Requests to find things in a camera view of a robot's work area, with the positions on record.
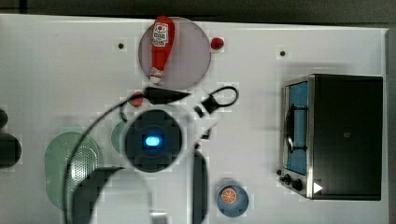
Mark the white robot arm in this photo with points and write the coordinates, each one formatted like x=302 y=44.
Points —
x=163 y=178

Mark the green mug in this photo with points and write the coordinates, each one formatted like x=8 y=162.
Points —
x=117 y=131

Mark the grey round plate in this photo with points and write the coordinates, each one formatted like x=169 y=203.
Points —
x=189 y=59

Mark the red strawberry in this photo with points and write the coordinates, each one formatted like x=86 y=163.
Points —
x=137 y=99

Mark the orange slice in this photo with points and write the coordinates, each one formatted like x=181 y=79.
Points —
x=228 y=195

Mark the red ketchup bottle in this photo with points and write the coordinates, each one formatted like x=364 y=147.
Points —
x=163 y=36

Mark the blue bowl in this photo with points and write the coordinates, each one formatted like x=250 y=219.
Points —
x=236 y=209

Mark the green perforated colander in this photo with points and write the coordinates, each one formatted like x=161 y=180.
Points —
x=66 y=167

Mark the black toaster oven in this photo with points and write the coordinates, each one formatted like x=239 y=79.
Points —
x=332 y=137

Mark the black cylinder cup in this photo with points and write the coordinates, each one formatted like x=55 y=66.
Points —
x=3 y=118
x=10 y=150

